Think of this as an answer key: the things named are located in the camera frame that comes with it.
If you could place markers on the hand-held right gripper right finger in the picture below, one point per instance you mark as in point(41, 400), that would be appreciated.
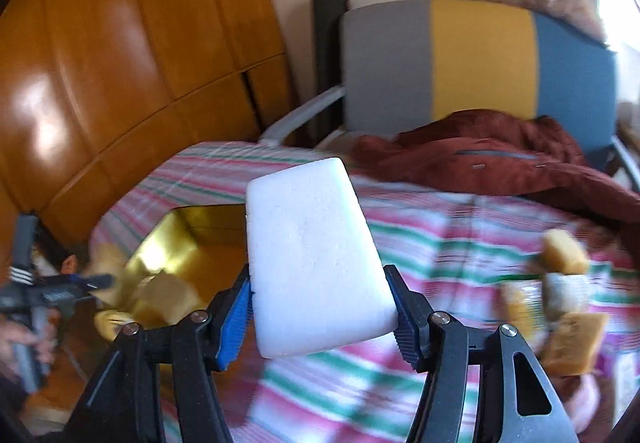
point(406, 323)

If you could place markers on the dark red jacket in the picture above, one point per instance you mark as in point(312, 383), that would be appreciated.
point(475, 158)

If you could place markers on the person's left hand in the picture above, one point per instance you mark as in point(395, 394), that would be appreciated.
point(17, 340)

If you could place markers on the rolled patterned sock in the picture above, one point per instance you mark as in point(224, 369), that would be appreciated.
point(565, 293)

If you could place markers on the small rounded yellow sponge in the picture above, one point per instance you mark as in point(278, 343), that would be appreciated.
point(565, 250)

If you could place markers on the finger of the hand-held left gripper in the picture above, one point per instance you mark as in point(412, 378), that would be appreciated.
point(92, 281)

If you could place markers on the white foam block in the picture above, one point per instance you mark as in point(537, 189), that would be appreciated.
point(315, 253)

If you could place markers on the striped blanket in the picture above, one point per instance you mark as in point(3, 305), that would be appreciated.
point(450, 243)

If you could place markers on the snack packet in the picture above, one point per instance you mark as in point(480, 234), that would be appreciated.
point(522, 305)

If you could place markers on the large tan sponge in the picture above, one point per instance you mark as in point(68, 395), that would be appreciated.
point(107, 260)

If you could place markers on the notched yellow sponge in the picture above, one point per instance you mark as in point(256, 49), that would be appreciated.
point(167, 295)

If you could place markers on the pink sock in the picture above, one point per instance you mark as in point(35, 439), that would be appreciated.
point(585, 403)

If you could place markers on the small square tan sponge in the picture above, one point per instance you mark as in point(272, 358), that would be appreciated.
point(575, 340)

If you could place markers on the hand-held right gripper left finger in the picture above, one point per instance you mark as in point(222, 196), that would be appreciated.
point(232, 323)

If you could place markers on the wooden wardrobe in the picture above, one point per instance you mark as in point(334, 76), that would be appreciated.
point(100, 73)

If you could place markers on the gold metal tray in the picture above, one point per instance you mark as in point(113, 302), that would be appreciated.
point(175, 243)

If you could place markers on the grey yellow blue chair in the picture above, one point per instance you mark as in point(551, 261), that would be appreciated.
point(480, 58)

